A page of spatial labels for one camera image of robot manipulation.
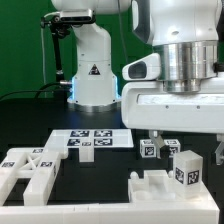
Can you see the white chair back frame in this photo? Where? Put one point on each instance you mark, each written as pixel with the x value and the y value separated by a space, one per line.
pixel 40 166

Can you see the grey camera on stand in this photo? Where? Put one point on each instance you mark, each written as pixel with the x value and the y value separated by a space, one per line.
pixel 76 16

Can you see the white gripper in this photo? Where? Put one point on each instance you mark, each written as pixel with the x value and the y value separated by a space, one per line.
pixel 145 105

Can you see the white corner fence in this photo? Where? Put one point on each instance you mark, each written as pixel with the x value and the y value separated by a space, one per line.
pixel 191 211

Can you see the white chair seat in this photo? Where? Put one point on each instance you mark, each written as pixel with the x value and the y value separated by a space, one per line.
pixel 160 185

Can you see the white chair nut cube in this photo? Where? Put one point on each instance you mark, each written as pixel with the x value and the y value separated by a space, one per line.
pixel 147 148
pixel 173 145

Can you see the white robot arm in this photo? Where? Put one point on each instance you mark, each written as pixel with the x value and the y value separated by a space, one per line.
pixel 178 87

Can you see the black camera stand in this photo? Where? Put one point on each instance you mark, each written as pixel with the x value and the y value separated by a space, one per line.
pixel 59 30

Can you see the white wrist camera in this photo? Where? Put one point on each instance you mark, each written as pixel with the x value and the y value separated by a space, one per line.
pixel 145 69

